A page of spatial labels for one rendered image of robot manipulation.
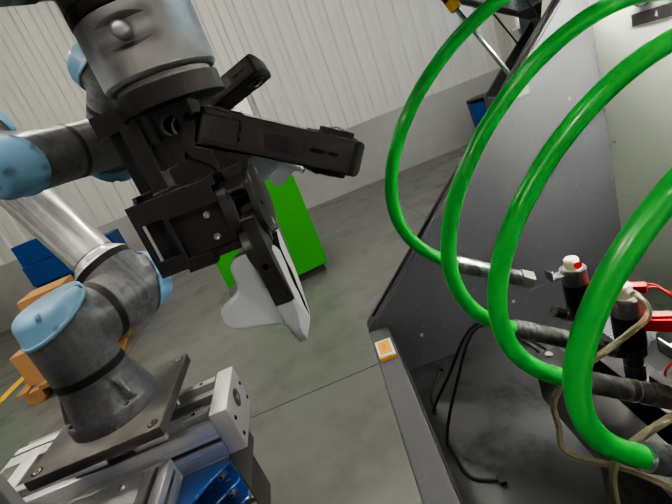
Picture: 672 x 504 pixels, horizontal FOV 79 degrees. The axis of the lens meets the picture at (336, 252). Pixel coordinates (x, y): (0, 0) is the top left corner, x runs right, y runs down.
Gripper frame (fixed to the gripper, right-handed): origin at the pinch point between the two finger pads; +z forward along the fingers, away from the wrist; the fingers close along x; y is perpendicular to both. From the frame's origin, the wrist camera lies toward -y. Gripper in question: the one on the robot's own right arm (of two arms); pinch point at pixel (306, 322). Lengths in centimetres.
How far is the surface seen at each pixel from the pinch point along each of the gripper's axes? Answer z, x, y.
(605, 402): 25.1, -5.6, -26.3
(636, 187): 16, -38, -57
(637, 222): -4.9, 12.4, -18.9
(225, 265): 76, -320, 105
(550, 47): -13.2, -3.2, -25.6
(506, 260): -1.5, 4.8, -15.3
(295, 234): 77, -335, 38
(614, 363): 25.2, -10.4, -31.0
